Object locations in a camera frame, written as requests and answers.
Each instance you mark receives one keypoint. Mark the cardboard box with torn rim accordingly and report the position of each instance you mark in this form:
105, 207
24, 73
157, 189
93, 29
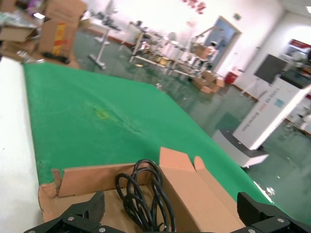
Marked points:
194, 191

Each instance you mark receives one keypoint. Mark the closed cardboard floor box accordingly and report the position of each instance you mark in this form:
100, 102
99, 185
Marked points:
200, 85

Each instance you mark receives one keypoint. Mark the open cardboard floor box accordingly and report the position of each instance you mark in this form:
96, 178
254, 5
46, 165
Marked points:
213, 80

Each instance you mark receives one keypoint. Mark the white pedestal robot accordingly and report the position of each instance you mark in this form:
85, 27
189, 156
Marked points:
262, 114

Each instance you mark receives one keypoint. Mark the cardboard box on rack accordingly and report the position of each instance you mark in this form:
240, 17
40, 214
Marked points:
202, 51

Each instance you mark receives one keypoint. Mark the flat open cardboard box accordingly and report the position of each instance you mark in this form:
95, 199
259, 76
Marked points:
17, 32

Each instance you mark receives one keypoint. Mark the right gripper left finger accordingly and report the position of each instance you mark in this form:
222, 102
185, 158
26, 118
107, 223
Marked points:
82, 216

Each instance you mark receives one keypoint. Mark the metal shelf rack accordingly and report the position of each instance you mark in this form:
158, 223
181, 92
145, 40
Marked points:
148, 48

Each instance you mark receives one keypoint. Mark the green exit sign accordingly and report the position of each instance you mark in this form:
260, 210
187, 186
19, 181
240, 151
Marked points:
236, 16

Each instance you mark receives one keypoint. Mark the red wall decoration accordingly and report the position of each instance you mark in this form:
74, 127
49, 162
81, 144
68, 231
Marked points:
196, 5

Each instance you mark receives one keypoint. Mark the black monitor on stand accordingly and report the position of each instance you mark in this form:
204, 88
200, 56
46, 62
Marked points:
269, 68

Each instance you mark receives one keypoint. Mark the metal table clip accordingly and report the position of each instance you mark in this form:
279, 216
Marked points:
159, 87

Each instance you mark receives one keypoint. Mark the tall red-labelled cardboard box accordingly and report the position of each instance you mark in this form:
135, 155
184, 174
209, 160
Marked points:
63, 29

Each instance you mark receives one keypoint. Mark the white pipe rack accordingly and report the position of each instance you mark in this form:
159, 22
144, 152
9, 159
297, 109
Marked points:
184, 60

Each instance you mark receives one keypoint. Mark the red bin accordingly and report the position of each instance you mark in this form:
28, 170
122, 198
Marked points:
231, 77

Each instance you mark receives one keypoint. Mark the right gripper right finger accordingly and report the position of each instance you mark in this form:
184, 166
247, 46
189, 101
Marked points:
264, 218

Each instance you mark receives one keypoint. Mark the blue doorway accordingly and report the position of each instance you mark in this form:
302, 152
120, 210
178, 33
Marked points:
227, 36

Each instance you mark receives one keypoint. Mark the red-headed wall poster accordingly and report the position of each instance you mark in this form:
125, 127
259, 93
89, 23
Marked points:
298, 48

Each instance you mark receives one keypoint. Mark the green table cloth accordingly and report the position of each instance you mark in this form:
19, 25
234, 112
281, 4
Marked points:
97, 140

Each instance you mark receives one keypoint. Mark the white floor stand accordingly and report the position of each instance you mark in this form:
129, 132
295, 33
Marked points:
103, 38

